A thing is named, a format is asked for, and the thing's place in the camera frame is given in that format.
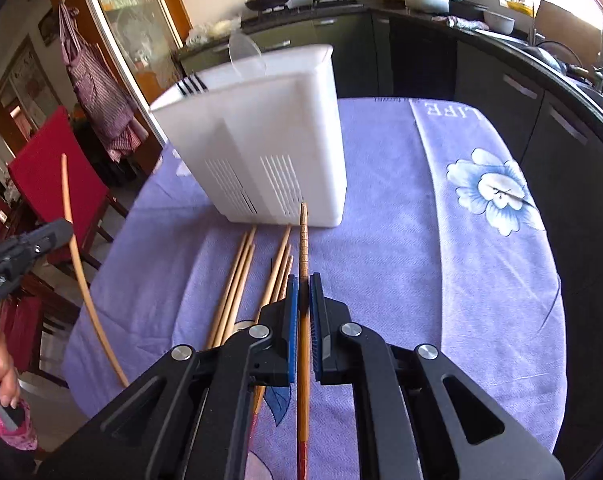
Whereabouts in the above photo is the black inner pot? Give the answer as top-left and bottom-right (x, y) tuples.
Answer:
(449, 0), (489, 23)

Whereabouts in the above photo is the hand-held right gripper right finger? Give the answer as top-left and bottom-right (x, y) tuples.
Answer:
(309, 273), (565, 480)

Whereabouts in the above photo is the gas stove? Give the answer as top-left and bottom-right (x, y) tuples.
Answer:
(242, 2), (359, 23)

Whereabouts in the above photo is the red covered wooden chair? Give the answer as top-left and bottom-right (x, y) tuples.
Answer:
(6, 105), (131, 281)
(0, 195), (82, 388)

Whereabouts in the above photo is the dark brown chopstick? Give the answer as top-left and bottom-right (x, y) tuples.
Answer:
(294, 201), (312, 480)

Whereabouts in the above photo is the dark pan in sink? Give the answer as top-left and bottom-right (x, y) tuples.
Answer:
(536, 40), (587, 75)

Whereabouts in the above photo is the checked apron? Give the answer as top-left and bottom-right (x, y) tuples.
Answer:
(58, 0), (150, 163)

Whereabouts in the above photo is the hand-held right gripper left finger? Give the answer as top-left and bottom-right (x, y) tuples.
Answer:
(36, 275), (300, 480)

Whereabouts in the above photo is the white plastic utensil holder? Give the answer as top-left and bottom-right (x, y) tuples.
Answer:
(149, 44), (348, 229)

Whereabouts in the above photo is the light wooden chopstick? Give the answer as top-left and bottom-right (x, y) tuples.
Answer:
(60, 154), (130, 388)

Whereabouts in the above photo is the person's left hand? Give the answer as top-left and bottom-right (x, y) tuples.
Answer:
(0, 317), (23, 408)

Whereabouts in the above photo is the pink patterned clothing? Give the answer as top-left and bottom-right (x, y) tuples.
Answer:
(0, 402), (38, 453)

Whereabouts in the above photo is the clear plastic spoon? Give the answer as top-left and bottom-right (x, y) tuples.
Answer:
(229, 31), (268, 78)

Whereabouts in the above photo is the white bowl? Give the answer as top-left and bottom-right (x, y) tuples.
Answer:
(483, 9), (516, 36)

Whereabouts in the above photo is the glass sliding door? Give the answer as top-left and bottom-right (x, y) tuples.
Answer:
(74, 0), (192, 171)

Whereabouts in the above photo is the tall steel faucet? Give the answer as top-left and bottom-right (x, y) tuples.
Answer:
(592, 15), (603, 93)

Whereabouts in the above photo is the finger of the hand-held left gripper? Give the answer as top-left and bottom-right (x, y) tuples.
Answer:
(12, 219), (75, 263)

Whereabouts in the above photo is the white plastic bag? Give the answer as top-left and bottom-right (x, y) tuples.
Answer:
(184, 17), (242, 46)

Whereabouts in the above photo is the purple floral tablecloth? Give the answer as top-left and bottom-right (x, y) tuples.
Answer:
(62, 96), (567, 480)

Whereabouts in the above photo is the bundle of wooden chopsticks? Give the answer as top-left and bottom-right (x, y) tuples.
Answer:
(206, 224), (295, 417)

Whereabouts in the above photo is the pink dish rag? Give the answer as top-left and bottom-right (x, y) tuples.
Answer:
(444, 16), (489, 32)

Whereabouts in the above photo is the wooden cutting board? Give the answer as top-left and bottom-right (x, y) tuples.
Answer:
(534, 0), (589, 46)

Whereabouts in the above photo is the black fork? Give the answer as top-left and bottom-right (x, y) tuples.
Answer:
(178, 74), (208, 97)

